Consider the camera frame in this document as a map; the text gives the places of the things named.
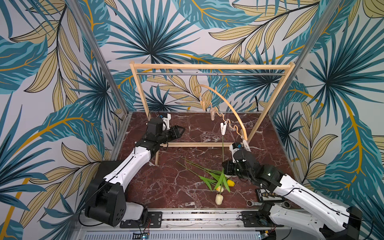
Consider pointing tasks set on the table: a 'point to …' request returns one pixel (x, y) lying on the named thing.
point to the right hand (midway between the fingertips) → (221, 164)
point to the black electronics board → (263, 195)
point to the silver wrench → (250, 203)
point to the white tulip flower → (219, 198)
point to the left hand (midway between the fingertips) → (183, 131)
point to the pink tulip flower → (206, 180)
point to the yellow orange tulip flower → (217, 188)
